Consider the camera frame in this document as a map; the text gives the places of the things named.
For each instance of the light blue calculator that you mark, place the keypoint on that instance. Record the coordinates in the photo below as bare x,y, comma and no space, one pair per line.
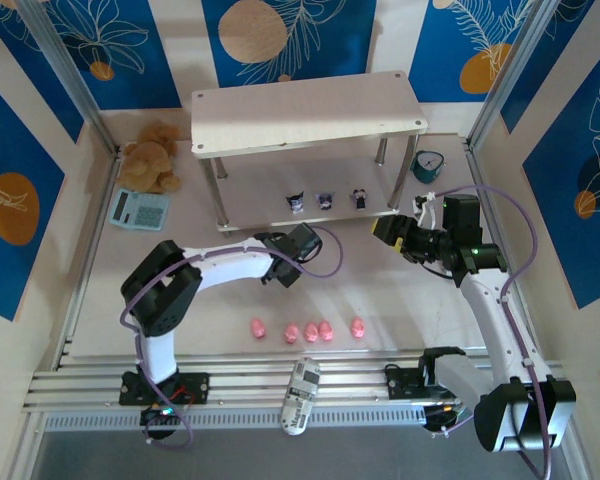
140,211

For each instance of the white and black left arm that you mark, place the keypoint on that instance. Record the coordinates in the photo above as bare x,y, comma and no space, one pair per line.
230,265

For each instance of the two-tier wooden shelf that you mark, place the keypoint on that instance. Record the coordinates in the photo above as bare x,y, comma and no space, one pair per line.
305,115

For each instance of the small circuit board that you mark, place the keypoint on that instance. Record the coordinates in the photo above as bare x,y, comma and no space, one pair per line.
442,417
160,414

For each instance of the black dress figurine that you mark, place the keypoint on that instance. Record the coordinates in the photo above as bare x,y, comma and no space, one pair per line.
360,198

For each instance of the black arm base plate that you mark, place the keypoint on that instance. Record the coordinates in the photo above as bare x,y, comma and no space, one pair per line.
400,382
195,387

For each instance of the brown plush toy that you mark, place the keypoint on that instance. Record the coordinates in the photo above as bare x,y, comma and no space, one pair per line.
147,160

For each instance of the pink plastic pig toy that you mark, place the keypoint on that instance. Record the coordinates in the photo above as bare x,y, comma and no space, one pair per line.
358,328
291,333
310,332
258,329
325,331

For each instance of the aluminium mounting rail frame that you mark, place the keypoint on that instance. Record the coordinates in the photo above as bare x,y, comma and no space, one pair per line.
250,380

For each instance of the white printed cylindrical bottle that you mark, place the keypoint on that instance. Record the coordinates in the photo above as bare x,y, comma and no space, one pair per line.
300,395

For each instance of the teal alarm clock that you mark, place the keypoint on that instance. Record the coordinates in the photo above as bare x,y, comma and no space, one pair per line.
426,167

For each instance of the aluminium side rail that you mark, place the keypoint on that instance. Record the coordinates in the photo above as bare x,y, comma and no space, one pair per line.
489,200
77,300

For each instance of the aluminium frame post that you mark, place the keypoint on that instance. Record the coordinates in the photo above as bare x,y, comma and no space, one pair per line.
505,75
67,75

